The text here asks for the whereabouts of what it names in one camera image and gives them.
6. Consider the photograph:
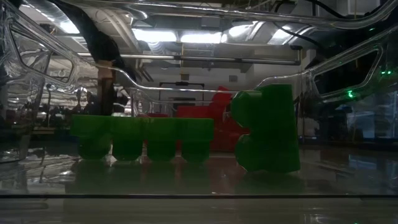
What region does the green toy building block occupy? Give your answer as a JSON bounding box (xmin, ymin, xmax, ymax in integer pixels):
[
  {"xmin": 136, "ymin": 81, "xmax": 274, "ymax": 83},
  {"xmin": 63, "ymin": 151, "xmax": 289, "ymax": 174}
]
[{"xmin": 230, "ymin": 83, "xmax": 302, "ymax": 174}]

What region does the long green building block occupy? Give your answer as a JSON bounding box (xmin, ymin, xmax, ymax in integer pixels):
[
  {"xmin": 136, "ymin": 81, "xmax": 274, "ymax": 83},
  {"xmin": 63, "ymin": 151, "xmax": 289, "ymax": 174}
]
[{"xmin": 70, "ymin": 114, "xmax": 215, "ymax": 163}]

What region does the red toy building block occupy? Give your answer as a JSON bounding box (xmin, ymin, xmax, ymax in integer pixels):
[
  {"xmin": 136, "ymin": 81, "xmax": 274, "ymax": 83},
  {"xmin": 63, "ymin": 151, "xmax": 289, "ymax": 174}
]
[
  {"xmin": 211, "ymin": 86, "xmax": 233, "ymax": 121},
  {"xmin": 214, "ymin": 119, "xmax": 251, "ymax": 152}
]

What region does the large red building block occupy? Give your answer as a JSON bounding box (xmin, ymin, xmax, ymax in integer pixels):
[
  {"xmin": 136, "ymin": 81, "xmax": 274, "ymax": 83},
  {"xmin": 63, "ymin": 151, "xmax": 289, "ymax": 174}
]
[{"xmin": 176, "ymin": 105, "xmax": 215, "ymax": 121}]

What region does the ceiling light fixture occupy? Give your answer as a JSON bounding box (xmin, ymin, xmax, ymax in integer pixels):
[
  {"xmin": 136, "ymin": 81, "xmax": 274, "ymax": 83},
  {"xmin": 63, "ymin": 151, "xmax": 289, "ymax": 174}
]
[
  {"xmin": 132, "ymin": 28, "xmax": 177, "ymax": 43},
  {"xmin": 179, "ymin": 30, "xmax": 223, "ymax": 44}
]

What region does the grey ceiling pipe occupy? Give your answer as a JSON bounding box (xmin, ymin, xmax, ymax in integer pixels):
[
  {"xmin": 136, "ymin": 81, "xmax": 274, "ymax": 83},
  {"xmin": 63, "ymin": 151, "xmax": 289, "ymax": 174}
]
[{"xmin": 77, "ymin": 52, "xmax": 301, "ymax": 66}]

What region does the clear plastic bin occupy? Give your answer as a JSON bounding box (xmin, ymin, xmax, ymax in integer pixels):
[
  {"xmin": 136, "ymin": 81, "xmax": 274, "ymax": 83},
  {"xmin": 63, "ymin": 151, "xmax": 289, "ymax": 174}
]
[
  {"xmin": 129, "ymin": 86, "xmax": 265, "ymax": 153},
  {"xmin": 0, "ymin": 0, "xmax": 398, "ymax": 224}
]

